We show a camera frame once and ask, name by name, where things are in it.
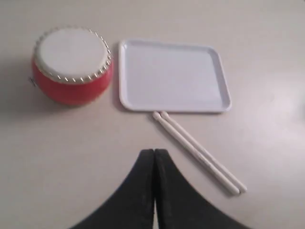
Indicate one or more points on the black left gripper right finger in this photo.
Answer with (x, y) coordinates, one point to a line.
(179, 205)

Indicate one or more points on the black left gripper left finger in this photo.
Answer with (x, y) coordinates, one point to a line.
(131, 206)

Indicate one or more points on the white drumstick one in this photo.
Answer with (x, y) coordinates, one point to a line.
(197, 155)
(242, 187)

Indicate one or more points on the red small drum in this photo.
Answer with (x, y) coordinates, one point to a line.
(72, 65)

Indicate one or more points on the white rectangular plastic tray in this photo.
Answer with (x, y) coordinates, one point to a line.
(179, 78)

